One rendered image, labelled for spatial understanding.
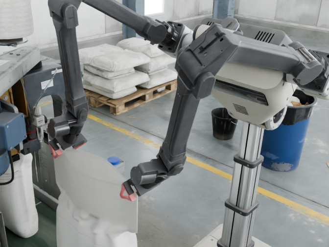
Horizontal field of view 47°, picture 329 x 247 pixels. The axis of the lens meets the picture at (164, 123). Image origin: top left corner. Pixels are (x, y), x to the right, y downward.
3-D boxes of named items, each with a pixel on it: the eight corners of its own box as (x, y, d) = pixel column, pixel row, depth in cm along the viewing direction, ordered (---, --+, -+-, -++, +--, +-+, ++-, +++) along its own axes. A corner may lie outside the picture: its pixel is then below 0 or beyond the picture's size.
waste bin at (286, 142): (311, 159, 364) (326, 95, 336) (290, 181, 327) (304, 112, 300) (265, 142, 391) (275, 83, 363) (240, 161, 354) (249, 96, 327)
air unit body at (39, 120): (49, 140, 156) (45, 106, 149) (39, 144, 152) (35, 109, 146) (42, 137, 158) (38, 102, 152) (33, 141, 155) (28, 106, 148)
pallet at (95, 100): (176, 89, 525) (177, 79, 519) (116, 116, 438) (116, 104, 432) (132, 76, 569) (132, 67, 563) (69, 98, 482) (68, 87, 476)
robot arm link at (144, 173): (186, 165, 114) (173, 144, 119) (156, 169, 107) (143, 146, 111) (167, 188, 121) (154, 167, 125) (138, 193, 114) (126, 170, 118)
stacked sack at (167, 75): (180, 80, 521) (181, 69, 514) (148, 92, 474) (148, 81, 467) (157, 73, 545) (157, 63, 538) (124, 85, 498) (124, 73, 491)
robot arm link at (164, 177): (176, 176, 119) (170, 159, 121) (159, 178, 115) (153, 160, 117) (163, 183, 124) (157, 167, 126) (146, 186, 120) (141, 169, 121)
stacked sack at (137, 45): (171, 54, 504) (172, 43, 497) (149, 61, 473) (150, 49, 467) (134, 45, 541) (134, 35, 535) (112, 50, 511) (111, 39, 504)
